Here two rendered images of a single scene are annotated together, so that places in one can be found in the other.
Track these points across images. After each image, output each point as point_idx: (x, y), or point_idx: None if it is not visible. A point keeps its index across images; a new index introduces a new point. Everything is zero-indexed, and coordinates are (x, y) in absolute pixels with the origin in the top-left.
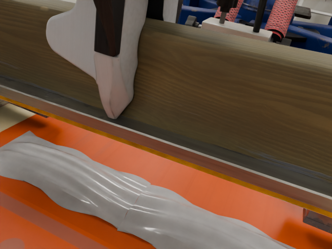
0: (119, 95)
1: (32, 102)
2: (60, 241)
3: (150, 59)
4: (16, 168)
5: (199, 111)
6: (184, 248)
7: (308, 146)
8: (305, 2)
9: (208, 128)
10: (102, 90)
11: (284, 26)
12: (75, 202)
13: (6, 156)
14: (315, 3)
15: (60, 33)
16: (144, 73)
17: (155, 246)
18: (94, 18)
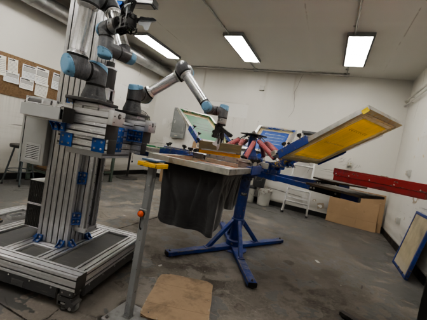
0: (218, 147)
1: (208, 150)
2: None
3: (220, 145)
4: (201, 162)
5: (224, 148)
6: (223, 166)
7: (232, 150)
8: (296, 173)
9: (225, 150)
10: (216, 146)
11: (246, 155)
12: (210, 164)
13: (199, 161)
14: (302, 174)
15: (213, 143)
16: (220, 146)
17: (220, 166)
18: (216, 141)
